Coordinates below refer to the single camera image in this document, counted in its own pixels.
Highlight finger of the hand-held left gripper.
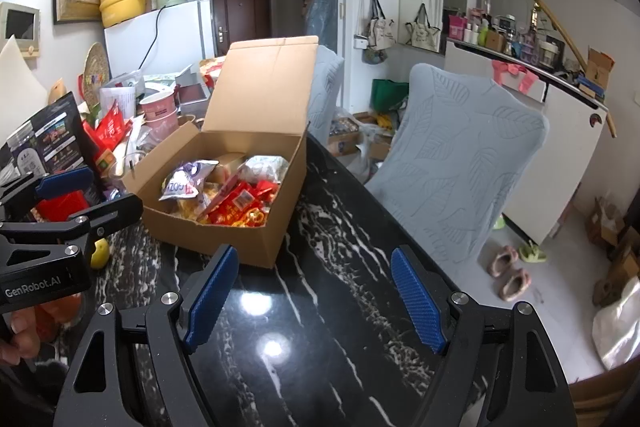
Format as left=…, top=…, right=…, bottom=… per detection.
left=0, top=167, right=97, bottom=222
left=0, top=193, right=145, bottom=258

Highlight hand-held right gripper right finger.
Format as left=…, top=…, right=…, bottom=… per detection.
left=390, top=246, right=573, bottom=427

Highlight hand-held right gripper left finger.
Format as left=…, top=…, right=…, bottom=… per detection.
left=52, top=243, right=241, bottom=427

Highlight silver purple snack packet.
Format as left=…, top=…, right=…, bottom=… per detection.
left=159, top=159, right=219, bottom=201

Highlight red gold-printed snack packet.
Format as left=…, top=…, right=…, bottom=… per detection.
left=197, top=199, right=273, bottom=228

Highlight small beige box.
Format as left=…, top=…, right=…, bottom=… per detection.
left=212, top=153, right=248, bottom=182

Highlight cardboard box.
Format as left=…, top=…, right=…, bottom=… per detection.
left=122, top=36, right=321, bottom=269

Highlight floor carton of snacks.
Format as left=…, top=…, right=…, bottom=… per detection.
left=327, top=116, right=363, bottom=155

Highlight person's left hand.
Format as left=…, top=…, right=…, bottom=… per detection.
left=0, top=307, right=43, bottom=366

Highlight red plastic container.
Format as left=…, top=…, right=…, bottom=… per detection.
left=35, top=189, right=88, bottom=220

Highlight orange packet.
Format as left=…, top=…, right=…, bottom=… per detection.
left=35, top=294, right=83, bottom=343

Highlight yellow lemon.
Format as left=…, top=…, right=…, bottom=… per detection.
left=90, top=238, right=110, bottom=270

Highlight yellow cracker packet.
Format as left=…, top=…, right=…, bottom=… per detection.
left=172, top=184, right=221, bottom=220

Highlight pink slipper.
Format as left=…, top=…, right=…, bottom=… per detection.
left=500, top=268, right=532, bottom=303
left=487, top=245, right=519, bottom=278

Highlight white paper bag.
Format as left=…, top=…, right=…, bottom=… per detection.
left=100, top=86, right=137, bottom=118

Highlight red white snack packet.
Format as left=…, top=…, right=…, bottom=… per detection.
left=215, top=179, right=281, bottom=208

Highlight round woven mat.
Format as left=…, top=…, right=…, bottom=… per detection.
left=80, top=42, right=111, bottom=108

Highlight grey storage box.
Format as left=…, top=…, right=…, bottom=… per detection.
left=175, top=72, right=211, bottom=118

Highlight white green snack packet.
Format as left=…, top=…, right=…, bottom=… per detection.
left=245, top=155, right=290, bottom=182

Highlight grey leaf-patterned chair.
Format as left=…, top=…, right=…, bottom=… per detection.
left=365, top=63, right=551, bottom=265
left=305, top=44, right=345, bottom=140

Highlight white intercom panel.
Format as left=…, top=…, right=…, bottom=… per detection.
left=0, top=3, right=41, bottom=58

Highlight red yellow snack bag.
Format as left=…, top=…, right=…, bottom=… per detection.
left=199, top=57, right=226, bottom=92

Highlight white fridge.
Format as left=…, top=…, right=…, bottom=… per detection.
left=102, top=0, right=217, bottom=82

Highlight yellow pot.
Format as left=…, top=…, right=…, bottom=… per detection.
left=98, top=0, right=166, bottom=28

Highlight large white plastic bag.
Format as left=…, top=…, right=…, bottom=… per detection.
left=592, top=276, right=640, bottom=370

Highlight stacked floor cartons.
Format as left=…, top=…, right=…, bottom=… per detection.
left=585, top=197, right=640, bottom=278

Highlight green bag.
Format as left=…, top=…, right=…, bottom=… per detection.
left=371, top=78, right=410, bottom=112

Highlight white counter cabinet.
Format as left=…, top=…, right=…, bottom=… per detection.
left=445, top=38, right=608, bottom=245

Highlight brown door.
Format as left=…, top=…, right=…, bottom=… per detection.
left=211, top=0, right=272, bottom=55

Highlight pink bow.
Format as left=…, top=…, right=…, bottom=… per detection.
left=492, top=59, right=540, bottom=94

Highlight canvas tote bag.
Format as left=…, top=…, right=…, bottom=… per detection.
left=405, top=3, right=443, bottom=52
left=367, top=0, right=396, bottom=50

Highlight row of cosmetic bottles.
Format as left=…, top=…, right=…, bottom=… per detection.
left=447, top=7, right=581, bottom=70

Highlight blue plastic garment cover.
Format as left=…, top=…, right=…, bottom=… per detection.
left=305, top=0, right=338, bottom=50

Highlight small open carton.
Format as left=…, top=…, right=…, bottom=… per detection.
left=585, top=48, right=615, bottom=90

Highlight bamboo pole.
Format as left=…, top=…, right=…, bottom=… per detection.
left=465, top=0, right=618, bottom=138

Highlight black kettle cable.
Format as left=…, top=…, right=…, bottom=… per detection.
left=142, top=7, right=166, bottom=72

